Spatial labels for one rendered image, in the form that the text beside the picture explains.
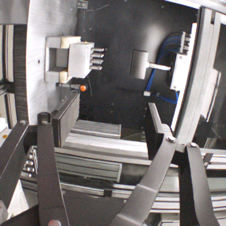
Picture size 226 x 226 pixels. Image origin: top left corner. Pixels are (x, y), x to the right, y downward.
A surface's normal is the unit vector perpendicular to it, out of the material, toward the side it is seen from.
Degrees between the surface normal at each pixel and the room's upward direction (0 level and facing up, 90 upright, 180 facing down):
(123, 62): 90
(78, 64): 90
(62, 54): 90
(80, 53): 90
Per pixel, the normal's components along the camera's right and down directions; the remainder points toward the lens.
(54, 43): -0.07, 0.40
